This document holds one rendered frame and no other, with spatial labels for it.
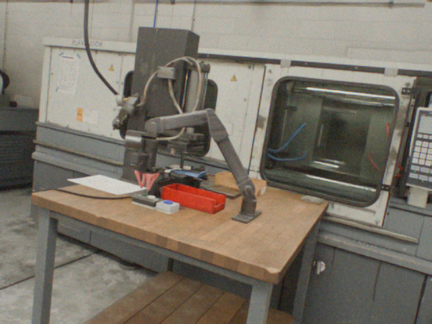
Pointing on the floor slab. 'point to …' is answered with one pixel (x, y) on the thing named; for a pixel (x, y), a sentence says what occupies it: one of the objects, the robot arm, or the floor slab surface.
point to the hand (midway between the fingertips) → (145, 187)
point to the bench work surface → (187, 255)
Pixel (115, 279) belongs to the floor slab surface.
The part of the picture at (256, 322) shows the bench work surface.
